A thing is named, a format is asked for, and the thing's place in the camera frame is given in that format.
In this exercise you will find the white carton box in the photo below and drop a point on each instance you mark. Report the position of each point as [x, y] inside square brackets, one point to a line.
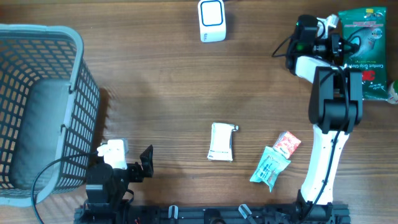
[221, 142]

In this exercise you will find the white barcode scanner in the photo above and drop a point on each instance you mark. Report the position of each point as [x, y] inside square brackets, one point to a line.
[212, 20]

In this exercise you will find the grey plastic basket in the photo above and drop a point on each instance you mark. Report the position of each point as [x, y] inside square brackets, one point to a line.
[49, 107]

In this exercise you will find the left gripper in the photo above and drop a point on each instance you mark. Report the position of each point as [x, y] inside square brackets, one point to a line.
[138, 175]

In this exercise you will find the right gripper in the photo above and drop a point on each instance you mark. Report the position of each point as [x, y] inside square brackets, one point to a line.
[334, 45]

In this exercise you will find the mint wet wipes pack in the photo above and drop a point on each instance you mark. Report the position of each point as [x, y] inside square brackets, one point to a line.
[271, 164]

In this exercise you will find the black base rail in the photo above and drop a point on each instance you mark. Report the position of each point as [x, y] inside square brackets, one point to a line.
[175, 214]

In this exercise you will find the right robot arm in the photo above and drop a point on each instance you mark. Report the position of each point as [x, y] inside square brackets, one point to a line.
[335, 108]

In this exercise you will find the green lid jar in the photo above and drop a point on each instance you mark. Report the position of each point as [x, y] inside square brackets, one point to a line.
[393, 93]

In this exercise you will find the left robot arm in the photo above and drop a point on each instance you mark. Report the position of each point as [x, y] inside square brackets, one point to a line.
[106, 187]

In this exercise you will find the green 3M gloves package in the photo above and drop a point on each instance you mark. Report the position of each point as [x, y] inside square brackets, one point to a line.
[366, 27]

